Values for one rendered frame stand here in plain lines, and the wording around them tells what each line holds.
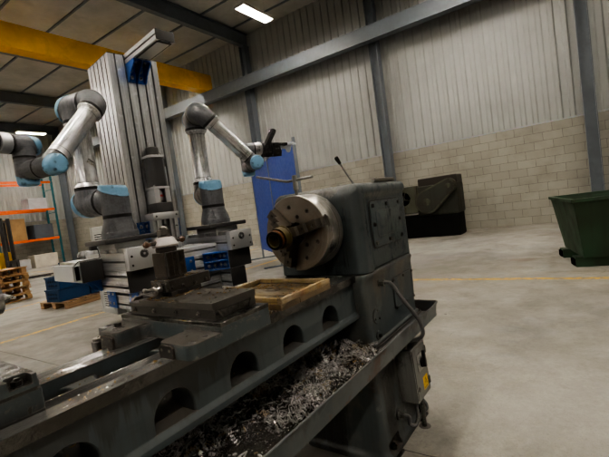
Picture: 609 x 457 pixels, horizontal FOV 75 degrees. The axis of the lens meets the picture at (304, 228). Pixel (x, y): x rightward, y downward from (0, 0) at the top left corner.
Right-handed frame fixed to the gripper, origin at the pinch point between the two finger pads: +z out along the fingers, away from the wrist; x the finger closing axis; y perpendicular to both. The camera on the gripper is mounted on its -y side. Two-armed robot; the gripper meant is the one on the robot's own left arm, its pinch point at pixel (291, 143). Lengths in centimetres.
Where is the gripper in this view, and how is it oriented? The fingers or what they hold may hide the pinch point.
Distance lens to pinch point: 246.9
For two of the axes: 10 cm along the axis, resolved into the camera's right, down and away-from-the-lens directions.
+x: 4.6, 1.2, -8.8
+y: 0.7, 9.8, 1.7
